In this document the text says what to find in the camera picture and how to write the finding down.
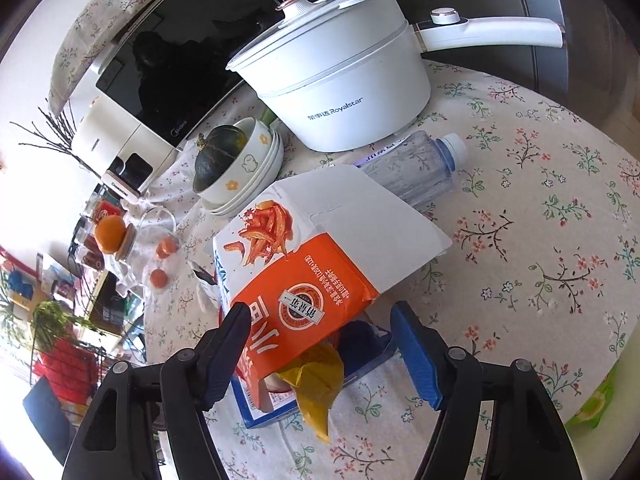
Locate dried chili glass jar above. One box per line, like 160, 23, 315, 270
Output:
75, 220, 103, 270

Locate bamboo teapot lid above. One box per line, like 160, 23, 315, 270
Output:
116, 222, 137, 261

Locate lime green packet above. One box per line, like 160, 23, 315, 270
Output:
565, 370, 621, 431

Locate clear glass teapot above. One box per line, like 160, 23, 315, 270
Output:
112, 205, 183, 306

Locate floral microwave cover cloth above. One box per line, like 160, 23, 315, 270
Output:
50, 0, 211, 116

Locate black white microwave oven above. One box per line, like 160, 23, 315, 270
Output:
92, 0, 353, 153

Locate yellow plastic wrapper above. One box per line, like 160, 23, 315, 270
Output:
277, 342, 346, 446

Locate dark blue chair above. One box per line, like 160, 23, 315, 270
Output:
22, 375, 78, 466

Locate red label glass jar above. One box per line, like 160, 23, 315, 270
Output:
92, 185, 123, 221

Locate green houseplant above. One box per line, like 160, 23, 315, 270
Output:
0, 280, 96, 356

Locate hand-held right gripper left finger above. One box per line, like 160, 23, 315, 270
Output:
60, 302, 251, 480

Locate floral tablecloth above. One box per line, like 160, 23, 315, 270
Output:
125, 25, 640, 480

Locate clear plastic bottle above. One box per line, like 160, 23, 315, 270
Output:
357, 130, 468, 213

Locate orange white carton box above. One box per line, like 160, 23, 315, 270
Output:
212, 164, 453, 413

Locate white electric cooking pot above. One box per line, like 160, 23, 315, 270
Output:
226, 0, 566, 152

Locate white pot lid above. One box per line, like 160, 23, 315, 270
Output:
226, 0, 396, 72

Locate cream flower print bowl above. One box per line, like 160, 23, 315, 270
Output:
195, 116, 273, 206

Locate dark green pumpkin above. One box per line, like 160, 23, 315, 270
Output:
193, 125, 248, 193

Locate dark blue wrapper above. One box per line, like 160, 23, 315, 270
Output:
335, 320, 393, 366

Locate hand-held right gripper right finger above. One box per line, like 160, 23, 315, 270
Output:
391, 301, 583, 480

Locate white air fryer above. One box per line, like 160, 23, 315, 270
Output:
70, 99, 185, 202

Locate large orange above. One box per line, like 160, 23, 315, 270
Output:
94, 215, 126, 255

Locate blue white cardboard box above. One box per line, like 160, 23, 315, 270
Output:
230, 325, 401, 428

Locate dry brown twigs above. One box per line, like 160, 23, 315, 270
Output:
10, 110, 108, 181

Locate red cloth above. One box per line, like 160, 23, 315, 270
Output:
37, 345, 98, 406

